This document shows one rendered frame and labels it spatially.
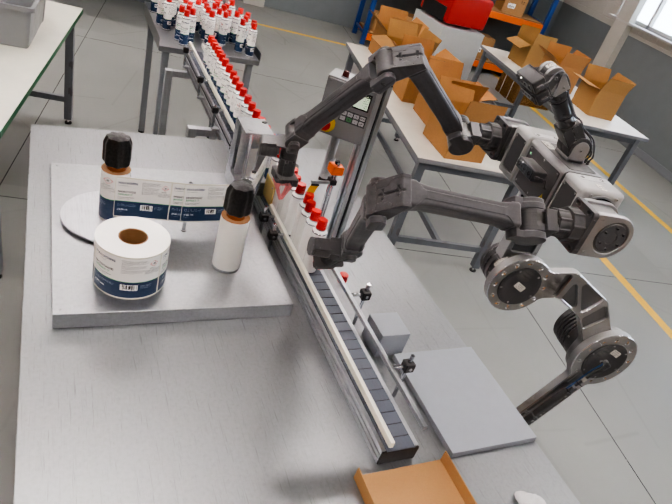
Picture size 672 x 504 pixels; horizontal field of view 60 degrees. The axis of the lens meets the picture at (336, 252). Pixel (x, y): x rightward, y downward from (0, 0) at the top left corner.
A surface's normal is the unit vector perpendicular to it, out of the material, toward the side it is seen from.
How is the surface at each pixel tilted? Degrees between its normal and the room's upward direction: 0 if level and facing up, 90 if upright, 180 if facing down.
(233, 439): 0
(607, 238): 90
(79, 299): 0
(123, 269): 90
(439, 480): 0
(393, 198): 69
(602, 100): 91
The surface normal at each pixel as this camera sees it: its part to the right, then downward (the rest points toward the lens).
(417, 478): 0.27, -0.80
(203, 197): 0.42, 0.60
